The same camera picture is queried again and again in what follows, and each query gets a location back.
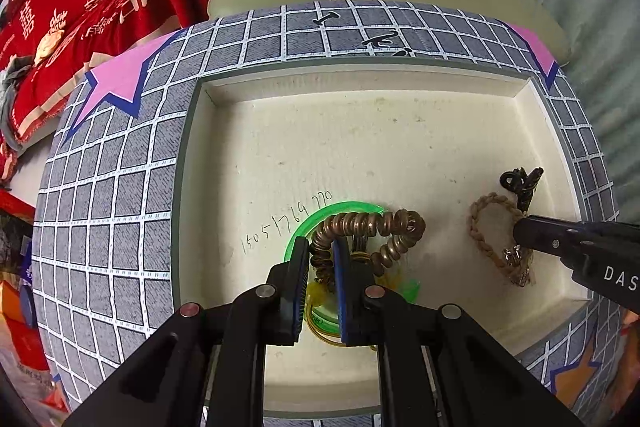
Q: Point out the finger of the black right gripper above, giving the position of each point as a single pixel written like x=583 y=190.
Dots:
x=603 y=256

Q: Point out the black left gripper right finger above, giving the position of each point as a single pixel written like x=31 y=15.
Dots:
x=352 y=277

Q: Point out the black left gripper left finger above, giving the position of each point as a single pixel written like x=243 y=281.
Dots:
x=290 y=278

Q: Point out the green translucent bangle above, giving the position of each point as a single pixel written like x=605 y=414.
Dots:
x=380 y=236

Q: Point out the black claw hair clip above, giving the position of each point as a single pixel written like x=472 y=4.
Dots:
x=522 y=184

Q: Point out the small silver earring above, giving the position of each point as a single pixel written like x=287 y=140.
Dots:
x=517 y=257

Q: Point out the green tray with cream lining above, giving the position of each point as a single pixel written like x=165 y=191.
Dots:
x=262 y=151

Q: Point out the grey grid patterned cloth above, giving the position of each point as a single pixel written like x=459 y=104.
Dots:
x=103 y=233

